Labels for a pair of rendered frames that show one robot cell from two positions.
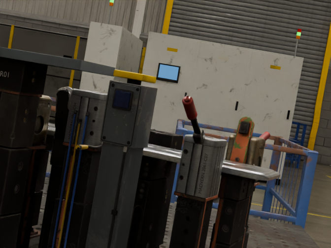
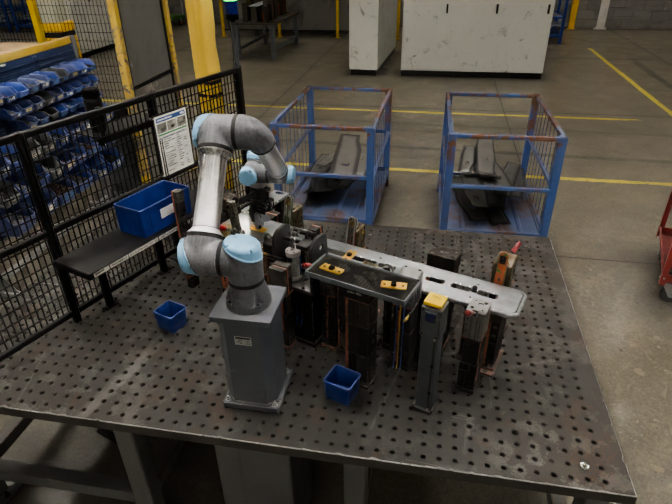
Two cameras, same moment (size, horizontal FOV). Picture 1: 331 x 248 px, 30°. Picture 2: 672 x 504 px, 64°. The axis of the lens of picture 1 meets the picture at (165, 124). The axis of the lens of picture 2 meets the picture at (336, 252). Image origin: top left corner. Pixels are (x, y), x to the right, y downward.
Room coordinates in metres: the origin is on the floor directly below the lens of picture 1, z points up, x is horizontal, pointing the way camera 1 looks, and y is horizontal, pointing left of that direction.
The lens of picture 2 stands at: (-0.28, 0.17, 2.14)
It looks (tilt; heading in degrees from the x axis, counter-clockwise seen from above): 31 degrees down; 9
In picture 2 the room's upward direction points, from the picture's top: 1 degrees counter-clockwise
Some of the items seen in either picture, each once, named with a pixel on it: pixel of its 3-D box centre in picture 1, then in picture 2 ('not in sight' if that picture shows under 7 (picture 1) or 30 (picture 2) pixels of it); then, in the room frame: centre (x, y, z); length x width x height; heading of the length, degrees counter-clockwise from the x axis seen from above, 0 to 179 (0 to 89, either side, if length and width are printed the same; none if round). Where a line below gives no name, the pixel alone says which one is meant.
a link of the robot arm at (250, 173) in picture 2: not in sight; (254, 173); (1.67, 0.80, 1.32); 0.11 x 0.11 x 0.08; 1
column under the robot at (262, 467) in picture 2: not in sight; (267, 455); (1.11, 0.68, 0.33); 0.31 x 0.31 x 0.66; 88
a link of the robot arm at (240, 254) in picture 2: not in sight; (241, 258); (1.11, 0.68, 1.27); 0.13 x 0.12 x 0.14; 91
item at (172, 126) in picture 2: not in sight; (173, 141); (2.07, 1.32, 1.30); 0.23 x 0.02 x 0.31; 159
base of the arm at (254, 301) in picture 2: not in sight; (247, 289); (1.11, 0.68, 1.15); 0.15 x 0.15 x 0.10
